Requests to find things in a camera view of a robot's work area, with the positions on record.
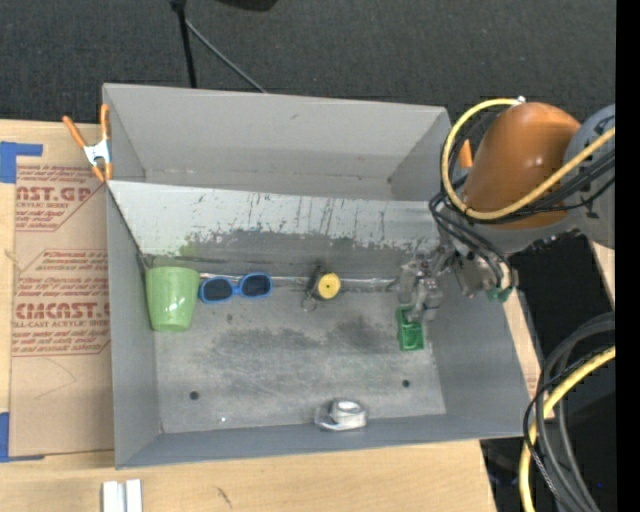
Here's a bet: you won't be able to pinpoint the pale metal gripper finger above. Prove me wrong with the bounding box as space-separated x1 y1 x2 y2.
406 279 444 324
398 256 433 305

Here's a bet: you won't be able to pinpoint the green rectangular block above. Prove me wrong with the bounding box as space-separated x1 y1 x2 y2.
394 305 427 353

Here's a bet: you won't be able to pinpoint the yellow and black tape measure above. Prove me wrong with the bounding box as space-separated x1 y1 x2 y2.
300 266 343 313

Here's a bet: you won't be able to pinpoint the grey metal bin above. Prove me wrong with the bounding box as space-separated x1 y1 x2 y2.
101 83 532 470

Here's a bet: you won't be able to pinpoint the blue sunglasses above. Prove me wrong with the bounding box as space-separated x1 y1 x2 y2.
197 271 274 304

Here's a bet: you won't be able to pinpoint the light green cup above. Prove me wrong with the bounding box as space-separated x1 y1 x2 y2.
145 265 202 333

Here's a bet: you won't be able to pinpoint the brown cardboard board red print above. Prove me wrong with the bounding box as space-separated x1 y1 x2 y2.
0 118 117 459

